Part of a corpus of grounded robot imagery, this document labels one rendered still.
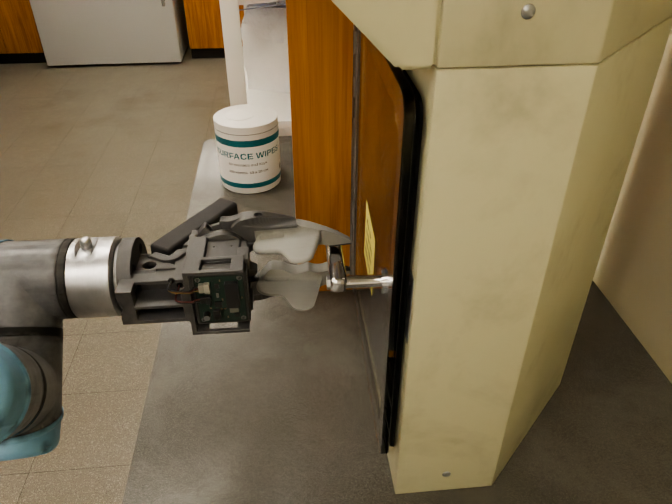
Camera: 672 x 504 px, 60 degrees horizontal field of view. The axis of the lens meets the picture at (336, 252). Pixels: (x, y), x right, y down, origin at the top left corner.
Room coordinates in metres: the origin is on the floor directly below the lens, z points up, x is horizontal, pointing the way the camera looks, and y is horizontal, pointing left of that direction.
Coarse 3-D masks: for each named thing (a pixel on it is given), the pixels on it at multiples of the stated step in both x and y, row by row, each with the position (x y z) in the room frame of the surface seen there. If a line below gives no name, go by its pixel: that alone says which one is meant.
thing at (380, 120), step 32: (384, 64) 0.48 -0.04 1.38; (384, 96) 0.47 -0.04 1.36; (384, 128) 0.47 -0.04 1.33; (384, 160) 0.46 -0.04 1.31; (384, 192) 0.45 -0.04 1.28; (384, 224) 0.44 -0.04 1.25; (384, 256) 0.43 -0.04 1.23; (384, 320) 0.41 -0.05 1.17; (384, 352) 0.40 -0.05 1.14; (384, 384) 0.39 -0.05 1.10; (384, 416) 0.38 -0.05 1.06; (384, 448) 0.39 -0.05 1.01
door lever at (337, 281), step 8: (328, 248) 0.47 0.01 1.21; (336, 248) 0.47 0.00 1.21; (328, 256) 0.46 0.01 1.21; (336, 256) 0.46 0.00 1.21; (328, 264) 0.45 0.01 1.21; (336, 264) 0.44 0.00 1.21; (344, 264) 0.45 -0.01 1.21; (328, 272) 0.44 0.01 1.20; (336, 272) 0.43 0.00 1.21; (344, 272) 0.43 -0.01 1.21; (328, 280) 0.42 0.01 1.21; (336, 280) 0.42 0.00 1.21; (344, 280) 0.42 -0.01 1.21; (352, 280) 0.42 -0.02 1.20; (360, 280) 0.42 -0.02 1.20; (368, 280) 0.42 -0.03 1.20; (376, 280) 0.42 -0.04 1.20; (384, 280) 0.42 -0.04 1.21; (328, 288) 0.42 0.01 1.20; (336, 288) 0.42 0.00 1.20; (344, 288) 0.42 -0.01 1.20; (384, 288) 0.42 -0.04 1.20
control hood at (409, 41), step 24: (336, 0) 0.38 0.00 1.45; (360, 0) 0.37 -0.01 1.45; (384, 0) 0.38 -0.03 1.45; (408, 0) 0.38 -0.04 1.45; (432, 0) 0.38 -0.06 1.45; (360, 24) 0.38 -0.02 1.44; (384, 24) 0.38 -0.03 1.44; (408, 24) 0.38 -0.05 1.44; (432, 24) 0.38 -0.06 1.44; (384, 48) 0.38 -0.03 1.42; (408, 48) 0.38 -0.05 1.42; (432, 48) 0.38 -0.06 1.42
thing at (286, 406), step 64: (192, 192) 1.08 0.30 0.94; (256, 256) 0.84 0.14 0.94; (256, 320) 0.67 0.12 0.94; (320, 320) 0.67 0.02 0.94; (192, 384) 0.54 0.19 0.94; (256, 384) 0.54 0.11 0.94; (320, 384) 0.54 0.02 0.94; (576, 384) 0.54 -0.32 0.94; (640, 384) 0.54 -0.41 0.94; (192, 448) 0.44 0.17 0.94; (256, 448) 0.44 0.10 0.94; (320, 448) 0.44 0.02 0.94; (576, 448) 0.44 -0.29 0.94; (640, 448) 0.44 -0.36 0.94
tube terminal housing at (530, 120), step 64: (448, 0) 0.38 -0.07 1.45; (512, 0) 0.38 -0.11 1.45; (576, 0) 0.39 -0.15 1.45; (640, 0) 0.44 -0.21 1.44; (448, 64) 0.38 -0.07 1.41; (512, 64) 0.38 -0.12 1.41; (576, 64) 0.39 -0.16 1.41; (640, 64) 0.48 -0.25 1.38; (448, 128) 0.38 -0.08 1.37; (512, 128) 0.38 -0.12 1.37; (576, 128) 0.39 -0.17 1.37; (448, 192) 0.38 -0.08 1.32; (512, 192) 0.39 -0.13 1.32; (576, 192) 0.41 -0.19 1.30; (448, 256) 0.38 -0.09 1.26; (512, 256) 0.39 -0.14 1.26; (576, 256) 0.46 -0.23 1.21; (448, 320) 0.38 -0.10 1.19; (512, 320) 0.39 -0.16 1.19; (576, 320) 0.53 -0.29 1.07; (448, 384) 0.38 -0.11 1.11; (512, 384) 0.39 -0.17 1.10; (448, 448) 0.38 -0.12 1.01; (512, 448) 0.42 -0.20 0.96
